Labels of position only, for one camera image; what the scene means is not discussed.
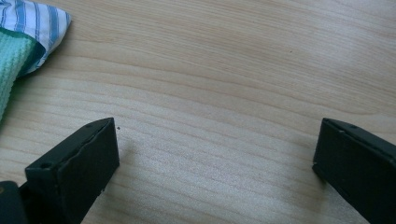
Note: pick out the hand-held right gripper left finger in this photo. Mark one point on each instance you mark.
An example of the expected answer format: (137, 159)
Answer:
(77, 174)

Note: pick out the green waffle cloth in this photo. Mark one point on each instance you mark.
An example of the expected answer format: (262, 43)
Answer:
(12, 59)

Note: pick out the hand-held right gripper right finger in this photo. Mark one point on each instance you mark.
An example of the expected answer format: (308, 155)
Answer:
(358, 168)

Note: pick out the blue striped white cloth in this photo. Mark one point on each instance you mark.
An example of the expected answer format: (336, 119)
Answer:
(37, 21)

